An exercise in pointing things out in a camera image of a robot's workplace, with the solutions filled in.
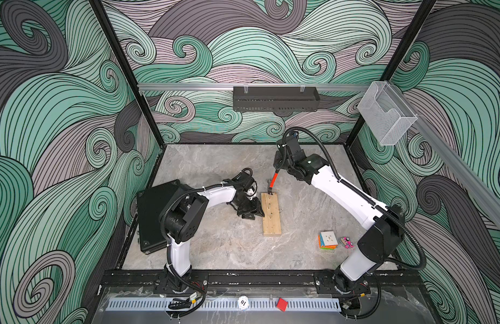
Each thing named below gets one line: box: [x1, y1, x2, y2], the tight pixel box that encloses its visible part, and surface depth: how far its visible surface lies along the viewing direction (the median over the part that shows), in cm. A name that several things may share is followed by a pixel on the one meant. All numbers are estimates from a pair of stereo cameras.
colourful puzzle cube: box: [317, 230, 339, 250], surface depth 81 cm
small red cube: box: [277, 297, 288, 312], surface depth 70 cm
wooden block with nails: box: [260, 192, 282, 237], surface depth 89 cm
